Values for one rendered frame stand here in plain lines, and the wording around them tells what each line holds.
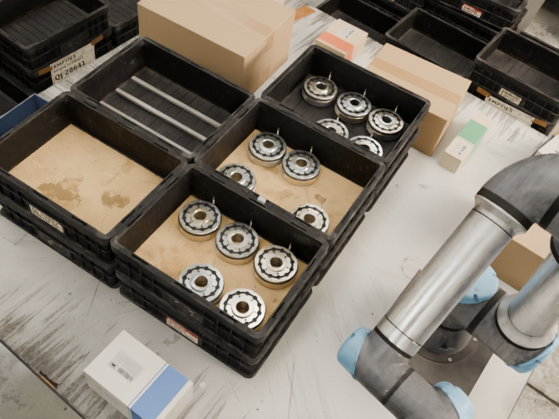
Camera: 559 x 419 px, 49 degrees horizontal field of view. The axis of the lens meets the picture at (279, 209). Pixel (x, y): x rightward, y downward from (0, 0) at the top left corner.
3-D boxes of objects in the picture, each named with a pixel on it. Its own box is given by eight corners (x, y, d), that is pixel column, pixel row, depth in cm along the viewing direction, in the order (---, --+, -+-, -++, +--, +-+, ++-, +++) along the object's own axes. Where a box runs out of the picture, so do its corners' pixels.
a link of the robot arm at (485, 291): (444, 272, 141) (463, 239, 130) (493, 311, 136) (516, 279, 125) (413, 303, 135) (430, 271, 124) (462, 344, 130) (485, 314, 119)
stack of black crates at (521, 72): (541, 145, 283) (592, 70, 248) (516, 181, 267) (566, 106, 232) (466, 103, 295) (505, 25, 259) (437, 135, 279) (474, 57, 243)
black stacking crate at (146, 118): (253, 126, 174) (257, 96, 165) (190, 190, 158) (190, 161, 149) (144, 67, 184) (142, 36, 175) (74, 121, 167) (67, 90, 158)
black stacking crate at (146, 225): (321, 269, 148) (330, 244, 139) (254, 364, 131) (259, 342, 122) (190, 192, 157) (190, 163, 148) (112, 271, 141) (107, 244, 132)
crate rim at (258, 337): (329, 248, 140) (332, 242, 139) (259, 347, 124) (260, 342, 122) (190, 167, 150) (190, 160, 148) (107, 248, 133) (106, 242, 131)
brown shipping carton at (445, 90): (453, 117, 204) (472, 81, 191) (430, 156, 191) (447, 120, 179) (374, 80, 211) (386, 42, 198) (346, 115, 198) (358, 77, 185)
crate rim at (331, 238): (385, 170, 157) (388, 164, 155) (329, 248, 140) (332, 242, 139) (257, 101, 167) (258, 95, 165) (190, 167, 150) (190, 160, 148)
